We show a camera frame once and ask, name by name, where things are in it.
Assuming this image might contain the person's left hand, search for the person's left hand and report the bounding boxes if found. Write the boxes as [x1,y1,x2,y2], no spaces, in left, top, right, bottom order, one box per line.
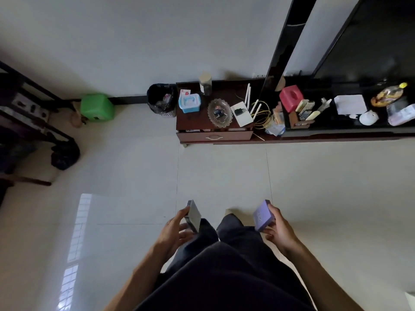
[155,206,196,257]

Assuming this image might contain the person's right hand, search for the person's right hand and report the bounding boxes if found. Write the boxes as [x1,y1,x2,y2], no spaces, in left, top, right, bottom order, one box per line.
[263,204,301,257]

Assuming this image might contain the grey box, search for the grey box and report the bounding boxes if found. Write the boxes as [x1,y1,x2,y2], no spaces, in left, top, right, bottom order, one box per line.
[184,200,202,234]

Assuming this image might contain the purple box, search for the purple box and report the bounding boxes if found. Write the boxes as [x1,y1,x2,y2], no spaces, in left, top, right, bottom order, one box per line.
[253,200,276,232]

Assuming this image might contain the person's right forearm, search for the person's right forearm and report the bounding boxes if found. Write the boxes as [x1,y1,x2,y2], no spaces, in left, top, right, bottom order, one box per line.
[287,243,365,311]

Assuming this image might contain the person's left forearm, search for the person's left forearm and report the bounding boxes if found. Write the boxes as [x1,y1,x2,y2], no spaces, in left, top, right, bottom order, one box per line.
[104,247,166,311]

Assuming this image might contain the person's dark trousers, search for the person's dark trousers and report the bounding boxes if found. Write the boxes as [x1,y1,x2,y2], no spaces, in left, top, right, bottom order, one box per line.
[134,213,316,311]

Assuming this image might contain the wooden remote holder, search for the wooden remote holder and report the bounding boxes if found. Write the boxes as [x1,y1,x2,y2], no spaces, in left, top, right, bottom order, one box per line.
[288,111,315,130]

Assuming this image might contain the dark wood low cabinet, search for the dark wood low cabinet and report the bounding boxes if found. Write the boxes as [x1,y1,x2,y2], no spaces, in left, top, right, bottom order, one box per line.
[175,78,415,148]

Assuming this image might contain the white router with antennas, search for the white router with antennas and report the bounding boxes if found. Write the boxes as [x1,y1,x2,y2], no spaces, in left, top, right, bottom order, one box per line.
[230,83,262,128]

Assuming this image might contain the glass dish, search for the glass dish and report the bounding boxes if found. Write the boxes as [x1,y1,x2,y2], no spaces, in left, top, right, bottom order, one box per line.
[207,98,234,129]

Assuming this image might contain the dark remote control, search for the dark remote control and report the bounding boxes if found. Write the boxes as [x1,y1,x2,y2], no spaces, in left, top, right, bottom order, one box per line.
[298,101,316,121]

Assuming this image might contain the blue white plastic case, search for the blue white plastic case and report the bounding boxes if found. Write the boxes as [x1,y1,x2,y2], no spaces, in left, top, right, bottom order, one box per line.
[178,93,202,114]

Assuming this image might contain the black mesh wastebasket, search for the black mesh wastebasket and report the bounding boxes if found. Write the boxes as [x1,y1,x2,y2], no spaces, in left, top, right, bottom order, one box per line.
[147,83,178,118]

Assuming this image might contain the red tissue box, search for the red tissue box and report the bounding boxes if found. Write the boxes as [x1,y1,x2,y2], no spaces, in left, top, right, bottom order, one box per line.
[279,85,304,113]

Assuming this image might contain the clear jar with lid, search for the clear jar with lid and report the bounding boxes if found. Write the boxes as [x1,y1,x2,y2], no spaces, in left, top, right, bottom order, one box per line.
[198,73,213,96]

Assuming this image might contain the black bag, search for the black bag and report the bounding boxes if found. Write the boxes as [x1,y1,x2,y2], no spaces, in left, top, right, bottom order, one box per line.
[51,140,81,171]

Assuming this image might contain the white paper sheet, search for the white paper sheet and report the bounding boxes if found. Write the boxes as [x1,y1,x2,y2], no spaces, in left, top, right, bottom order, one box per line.
[334,94,368,116]

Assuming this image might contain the white round object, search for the white round object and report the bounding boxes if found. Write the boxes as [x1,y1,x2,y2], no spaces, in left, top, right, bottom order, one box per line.
[359,110,379,126]

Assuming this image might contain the green plastic stool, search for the green plastic stool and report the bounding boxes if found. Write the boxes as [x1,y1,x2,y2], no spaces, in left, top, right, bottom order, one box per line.
[80,94,115,122]

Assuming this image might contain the brown wooden stick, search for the brown wooden stick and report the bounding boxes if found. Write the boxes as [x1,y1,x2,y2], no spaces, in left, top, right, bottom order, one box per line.
[0,174,52,187]

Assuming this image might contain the clear plastic bag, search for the clear plastic bag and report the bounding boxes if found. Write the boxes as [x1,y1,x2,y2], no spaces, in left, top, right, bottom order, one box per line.
[386,98,415,127]

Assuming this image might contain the yellow snack bag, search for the yellow snack bag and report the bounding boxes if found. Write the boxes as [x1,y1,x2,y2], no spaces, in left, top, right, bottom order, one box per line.
[370,82,408,108]

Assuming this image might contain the tall black panel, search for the tall black panel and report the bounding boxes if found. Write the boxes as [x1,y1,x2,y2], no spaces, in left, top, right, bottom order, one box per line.
[259,0,319,104]

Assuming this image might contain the black metal rack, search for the black metal rack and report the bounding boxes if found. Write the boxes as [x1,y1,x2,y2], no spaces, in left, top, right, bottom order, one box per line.
[0,61,77,178]

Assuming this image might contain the black television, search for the black television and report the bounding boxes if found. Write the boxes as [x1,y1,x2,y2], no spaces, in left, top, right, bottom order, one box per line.
[312,0,415,84]

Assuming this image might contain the cabinet drawer with metal handle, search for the cabinet drawer with metal handle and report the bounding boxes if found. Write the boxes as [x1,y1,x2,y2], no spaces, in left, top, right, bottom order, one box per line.
[176,130,254,145]

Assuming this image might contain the yellow cable coil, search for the yellow cable coil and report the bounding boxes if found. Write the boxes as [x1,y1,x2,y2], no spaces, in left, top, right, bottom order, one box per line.
[252,101,272,129]

